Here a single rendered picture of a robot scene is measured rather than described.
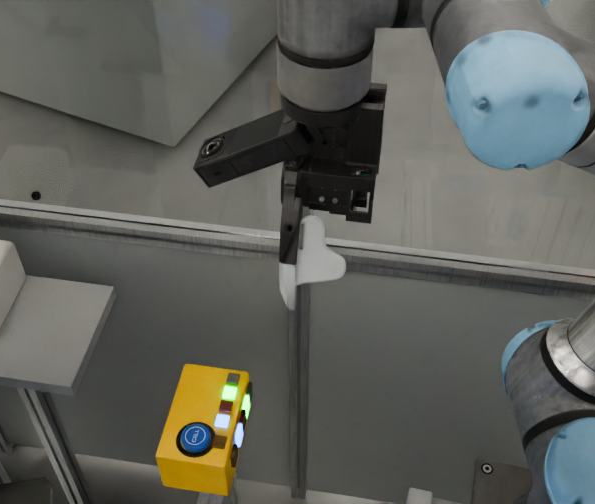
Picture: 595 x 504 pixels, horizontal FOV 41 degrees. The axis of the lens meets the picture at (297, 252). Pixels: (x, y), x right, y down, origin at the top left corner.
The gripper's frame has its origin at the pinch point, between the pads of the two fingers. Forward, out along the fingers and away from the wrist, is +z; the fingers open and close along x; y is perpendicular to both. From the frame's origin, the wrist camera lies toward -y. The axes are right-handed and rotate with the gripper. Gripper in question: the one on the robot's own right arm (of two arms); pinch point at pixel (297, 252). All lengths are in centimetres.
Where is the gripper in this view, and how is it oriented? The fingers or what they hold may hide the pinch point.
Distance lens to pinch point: 79.7
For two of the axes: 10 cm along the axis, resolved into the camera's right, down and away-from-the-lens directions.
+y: 9.9, 1.2, -1.1
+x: 1.6, -7.2, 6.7
